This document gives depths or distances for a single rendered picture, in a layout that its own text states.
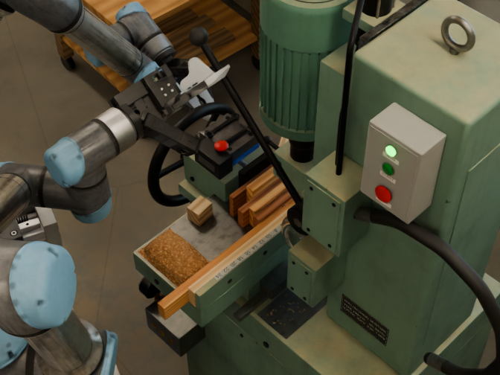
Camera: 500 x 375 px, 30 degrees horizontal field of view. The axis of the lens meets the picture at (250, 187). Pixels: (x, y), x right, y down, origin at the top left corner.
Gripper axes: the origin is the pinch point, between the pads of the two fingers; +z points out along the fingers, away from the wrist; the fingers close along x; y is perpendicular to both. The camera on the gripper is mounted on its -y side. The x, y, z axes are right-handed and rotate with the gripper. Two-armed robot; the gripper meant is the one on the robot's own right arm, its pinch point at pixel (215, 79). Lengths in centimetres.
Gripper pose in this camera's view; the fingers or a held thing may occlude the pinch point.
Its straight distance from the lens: 173.6
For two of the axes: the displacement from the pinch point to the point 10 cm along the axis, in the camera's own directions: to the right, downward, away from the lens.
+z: 7.2, -5.4, 4.5
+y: -5.4, -8.3, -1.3
